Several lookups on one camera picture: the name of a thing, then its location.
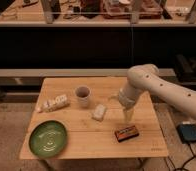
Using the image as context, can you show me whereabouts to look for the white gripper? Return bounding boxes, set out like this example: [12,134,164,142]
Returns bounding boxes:
[108,91,138,122]

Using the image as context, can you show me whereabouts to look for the black and orange eraser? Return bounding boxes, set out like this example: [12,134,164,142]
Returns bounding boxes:
[114,125,139,142]

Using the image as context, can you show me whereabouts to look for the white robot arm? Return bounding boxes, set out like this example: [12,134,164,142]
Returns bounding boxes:
[111,64,196,120]

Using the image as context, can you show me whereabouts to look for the white sponge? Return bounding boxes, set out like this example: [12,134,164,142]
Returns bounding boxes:
[92,104,107,121]

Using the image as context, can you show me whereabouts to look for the white cup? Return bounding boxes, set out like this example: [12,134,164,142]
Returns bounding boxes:
[75,86,91,108]

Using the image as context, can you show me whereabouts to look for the wooden table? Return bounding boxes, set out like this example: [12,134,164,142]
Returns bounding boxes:
[18,76,170,171]

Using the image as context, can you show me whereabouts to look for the white plastic bottle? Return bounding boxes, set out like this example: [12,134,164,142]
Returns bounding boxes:
[36,94,70,113]

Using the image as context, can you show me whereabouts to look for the black foot pedal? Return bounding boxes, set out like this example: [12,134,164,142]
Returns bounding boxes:
[176,124,196,144]

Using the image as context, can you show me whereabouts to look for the green plate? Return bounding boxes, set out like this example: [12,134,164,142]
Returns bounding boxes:
[28,120,68,159]

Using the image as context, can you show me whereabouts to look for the wooden bench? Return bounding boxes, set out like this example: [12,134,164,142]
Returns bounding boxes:
[0,68,176,87]

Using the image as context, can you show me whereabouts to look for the cluttered background shelf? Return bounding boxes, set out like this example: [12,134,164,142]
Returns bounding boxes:
[0,0,196,27]

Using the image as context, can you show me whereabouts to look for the black cable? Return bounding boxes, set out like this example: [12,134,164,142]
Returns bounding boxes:
[164,141,196,171]

